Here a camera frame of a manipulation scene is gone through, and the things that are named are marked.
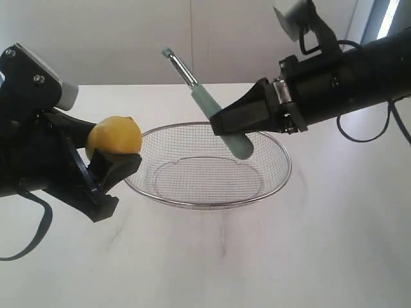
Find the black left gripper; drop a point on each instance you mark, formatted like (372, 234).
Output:
(39, 151)

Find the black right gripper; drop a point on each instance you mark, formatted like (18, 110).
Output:
(289, 104)

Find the yellow lemon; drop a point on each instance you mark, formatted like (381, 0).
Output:
(114, 135)

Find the teal handled peeler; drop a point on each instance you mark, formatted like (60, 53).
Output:
(239, 145)

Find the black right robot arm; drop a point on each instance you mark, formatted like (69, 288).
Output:
(367, 75)

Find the oval wire mesh basket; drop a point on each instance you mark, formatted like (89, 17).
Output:
(185, 165)

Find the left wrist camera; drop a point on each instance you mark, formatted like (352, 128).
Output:
(28, 79)

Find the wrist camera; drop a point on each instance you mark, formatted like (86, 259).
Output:
(28, 79)
(297, 18)

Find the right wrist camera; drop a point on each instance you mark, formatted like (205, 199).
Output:
(297, 18)

